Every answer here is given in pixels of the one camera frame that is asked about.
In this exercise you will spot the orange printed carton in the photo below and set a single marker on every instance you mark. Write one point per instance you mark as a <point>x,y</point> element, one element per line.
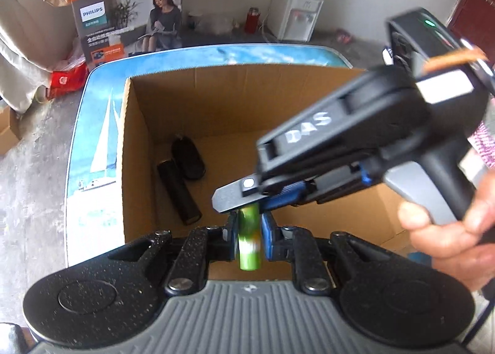
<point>123,6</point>

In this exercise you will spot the beige curtain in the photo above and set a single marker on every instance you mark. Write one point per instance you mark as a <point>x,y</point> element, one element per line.
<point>27,52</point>

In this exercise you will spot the person's right hand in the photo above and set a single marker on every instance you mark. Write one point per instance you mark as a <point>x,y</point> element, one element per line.
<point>456,253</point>

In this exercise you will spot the black oval case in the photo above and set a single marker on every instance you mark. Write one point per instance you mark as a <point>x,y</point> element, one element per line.
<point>188,159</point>

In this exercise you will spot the brown cardboard box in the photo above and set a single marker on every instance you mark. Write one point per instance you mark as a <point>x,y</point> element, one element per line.
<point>232,106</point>

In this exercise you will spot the red thermos flask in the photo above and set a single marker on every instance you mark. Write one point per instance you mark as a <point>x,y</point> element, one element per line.
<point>252,21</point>

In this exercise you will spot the sea print table cover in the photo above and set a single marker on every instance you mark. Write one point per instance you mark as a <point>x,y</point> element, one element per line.
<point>98,137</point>

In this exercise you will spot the green plastic tube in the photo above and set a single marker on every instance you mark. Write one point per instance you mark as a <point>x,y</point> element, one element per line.
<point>250,240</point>

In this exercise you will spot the dark red door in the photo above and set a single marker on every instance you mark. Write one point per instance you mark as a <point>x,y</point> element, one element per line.
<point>473,2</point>

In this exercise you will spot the pink striped cloth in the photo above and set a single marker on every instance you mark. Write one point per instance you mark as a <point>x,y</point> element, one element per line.
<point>483,145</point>

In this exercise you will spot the red plastic bag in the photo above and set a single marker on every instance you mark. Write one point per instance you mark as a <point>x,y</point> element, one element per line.
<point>67,81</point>

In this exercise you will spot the flat cardboard box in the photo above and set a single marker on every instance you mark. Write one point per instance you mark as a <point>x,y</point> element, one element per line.
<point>7,131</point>

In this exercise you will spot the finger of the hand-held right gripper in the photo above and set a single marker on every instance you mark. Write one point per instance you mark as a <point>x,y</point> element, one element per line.
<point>232,197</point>
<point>288,193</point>

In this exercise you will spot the white water dispenser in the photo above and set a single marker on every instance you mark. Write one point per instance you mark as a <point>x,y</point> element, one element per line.
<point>294,17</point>

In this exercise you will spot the black cylinder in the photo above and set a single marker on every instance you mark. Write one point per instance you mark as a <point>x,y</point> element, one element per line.
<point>178,193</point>

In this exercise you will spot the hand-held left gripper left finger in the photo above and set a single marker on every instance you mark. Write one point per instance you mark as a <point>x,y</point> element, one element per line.
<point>232,239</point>

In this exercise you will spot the pink slipper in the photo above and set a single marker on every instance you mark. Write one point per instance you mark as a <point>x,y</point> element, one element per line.
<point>343,36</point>

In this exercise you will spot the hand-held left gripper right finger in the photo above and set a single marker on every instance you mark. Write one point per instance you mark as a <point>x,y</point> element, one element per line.
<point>267,238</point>

